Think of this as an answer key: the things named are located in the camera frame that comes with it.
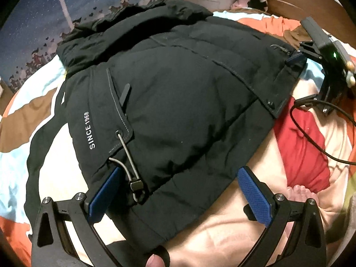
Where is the black padded winter jacket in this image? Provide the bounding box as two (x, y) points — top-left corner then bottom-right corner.
(24, 0), (306, 251)

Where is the person left hand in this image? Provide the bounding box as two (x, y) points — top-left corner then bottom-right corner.
(146, 254), (165, 267)

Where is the person bare foot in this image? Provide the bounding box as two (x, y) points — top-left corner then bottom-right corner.
(286, 184), (319, 204)

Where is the wooden headboard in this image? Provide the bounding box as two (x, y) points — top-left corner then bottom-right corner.
(267, 0), (355, 47)

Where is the blue fabric wardrobe cover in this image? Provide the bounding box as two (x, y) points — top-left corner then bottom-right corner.
(1, 0), (164, 92)

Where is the black cable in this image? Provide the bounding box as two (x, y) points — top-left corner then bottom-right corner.
(289, 98), (356, 166)

